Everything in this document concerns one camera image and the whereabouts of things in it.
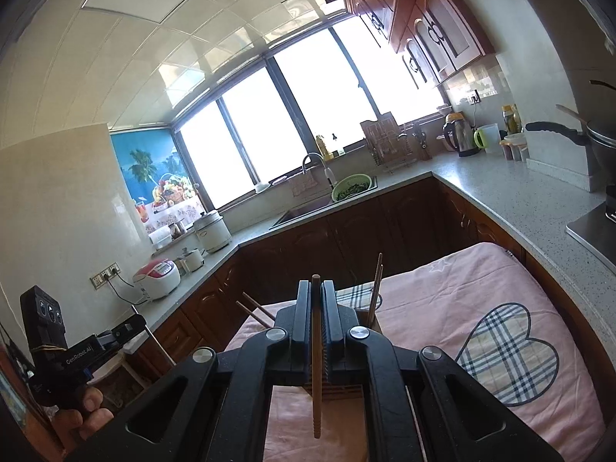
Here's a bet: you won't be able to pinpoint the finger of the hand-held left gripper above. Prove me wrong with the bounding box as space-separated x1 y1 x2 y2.
94 314 147 354

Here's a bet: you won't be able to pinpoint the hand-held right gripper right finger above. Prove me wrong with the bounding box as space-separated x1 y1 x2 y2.
321 280 564 462

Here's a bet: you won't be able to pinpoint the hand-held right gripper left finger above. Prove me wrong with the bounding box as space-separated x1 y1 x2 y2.
65 280 313 462

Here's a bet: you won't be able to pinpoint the wooden chopstick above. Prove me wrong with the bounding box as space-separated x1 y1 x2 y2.
242 291 277 322
373 253 384 328
310 274 322 440
236 301 270 330
367 264 381 329

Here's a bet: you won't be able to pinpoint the wooden utensil holder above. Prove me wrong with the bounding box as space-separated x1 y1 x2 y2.
260 293 386 401

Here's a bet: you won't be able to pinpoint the person's left hand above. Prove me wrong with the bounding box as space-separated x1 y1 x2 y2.
50 387 114 448

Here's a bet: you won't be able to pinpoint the white pink rice cooker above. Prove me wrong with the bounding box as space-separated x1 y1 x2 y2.
132 257 181 301

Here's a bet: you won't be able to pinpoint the small white cooker pot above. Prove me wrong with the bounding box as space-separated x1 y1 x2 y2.
174 248 205 274

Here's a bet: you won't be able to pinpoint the kitchen sink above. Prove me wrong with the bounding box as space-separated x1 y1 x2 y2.
269 176 378 230

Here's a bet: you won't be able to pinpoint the dark wooden base cabinets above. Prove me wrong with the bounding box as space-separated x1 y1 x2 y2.
125 176 530 376

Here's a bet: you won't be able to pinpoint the large white rice cooker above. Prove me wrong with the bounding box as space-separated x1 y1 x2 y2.
193 210 232 253

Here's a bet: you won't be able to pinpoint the pink printed tablecloth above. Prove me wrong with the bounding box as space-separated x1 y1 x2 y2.
224 242 607 462

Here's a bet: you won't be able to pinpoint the green vegetable basin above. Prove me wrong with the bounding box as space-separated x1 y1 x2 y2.
331 173 373 202

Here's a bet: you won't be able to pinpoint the curved metal faucet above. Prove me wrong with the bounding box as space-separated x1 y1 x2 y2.
302 152 338 200

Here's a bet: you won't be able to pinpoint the dish rack with cutting board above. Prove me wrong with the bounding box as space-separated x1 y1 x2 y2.
360 112 419 174

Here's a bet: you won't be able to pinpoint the large kitchen window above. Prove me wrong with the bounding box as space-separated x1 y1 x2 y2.
173 14 446 210

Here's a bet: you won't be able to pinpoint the grey kitchen countertop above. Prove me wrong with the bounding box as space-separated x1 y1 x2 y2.
130 156 616 333

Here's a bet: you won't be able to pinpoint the electric kettle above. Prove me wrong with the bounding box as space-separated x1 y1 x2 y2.
443 112 482 157

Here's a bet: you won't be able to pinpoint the seasoning containers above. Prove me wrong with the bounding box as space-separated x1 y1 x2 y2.
499 133 530 162

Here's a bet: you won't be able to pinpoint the glass jars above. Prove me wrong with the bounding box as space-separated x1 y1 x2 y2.
500 104 523 134

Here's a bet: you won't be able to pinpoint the gas stove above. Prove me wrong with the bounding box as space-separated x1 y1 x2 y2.
565 202 616 270

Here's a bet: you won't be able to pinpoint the black wok with lid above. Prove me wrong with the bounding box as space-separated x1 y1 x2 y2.
526 79 616 179

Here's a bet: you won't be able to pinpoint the black power cord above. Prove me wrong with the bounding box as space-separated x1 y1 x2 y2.
113 274 150 306

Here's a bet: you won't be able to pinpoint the wall power outlet strip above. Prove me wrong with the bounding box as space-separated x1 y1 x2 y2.
90 262 121 290

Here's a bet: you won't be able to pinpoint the tropical fruit wall poster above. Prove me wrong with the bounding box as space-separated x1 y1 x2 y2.
110 127 208 246

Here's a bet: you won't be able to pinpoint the white pitcher green handle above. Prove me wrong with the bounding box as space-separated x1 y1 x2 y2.
474 124 501 154

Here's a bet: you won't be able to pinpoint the wooden upper wall cabinets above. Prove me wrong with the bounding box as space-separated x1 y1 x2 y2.
332 0 496 87

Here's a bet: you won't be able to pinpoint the wooden spatula handle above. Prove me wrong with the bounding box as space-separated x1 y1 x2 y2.
556 104 590 126

